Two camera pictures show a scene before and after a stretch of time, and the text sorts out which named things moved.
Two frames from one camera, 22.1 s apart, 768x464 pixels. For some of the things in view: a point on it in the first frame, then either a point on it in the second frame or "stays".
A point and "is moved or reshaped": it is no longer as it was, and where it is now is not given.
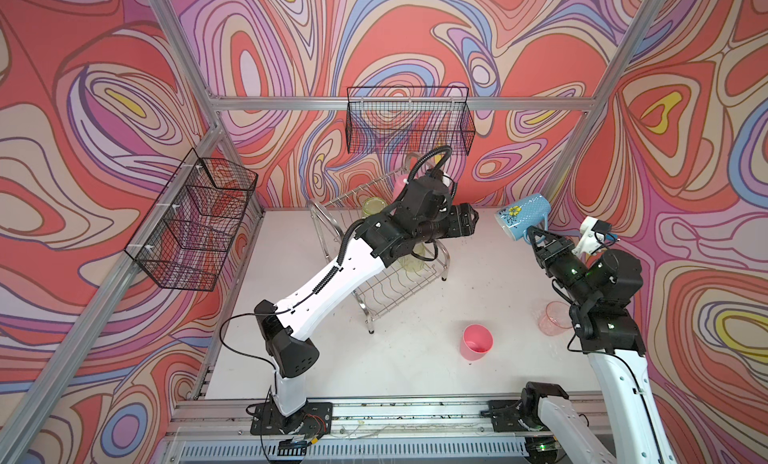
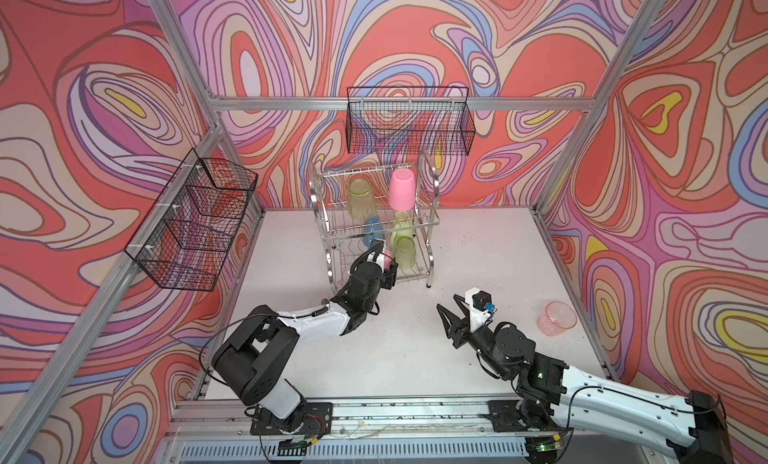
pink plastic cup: [399, 181] is moved or reshaped
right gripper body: [557, 259] → [483, 339]
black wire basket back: [408, 120] stays
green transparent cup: [411, 262] is moved or reshaped
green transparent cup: [373, 205] is moved or reshaped
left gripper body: [453, 228] → [385, 281]
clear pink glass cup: [556, 320] stays
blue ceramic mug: [513, 220] is moved or reshaped
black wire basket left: [187, 237] stays
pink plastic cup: [476, 341] is moved or reshaped
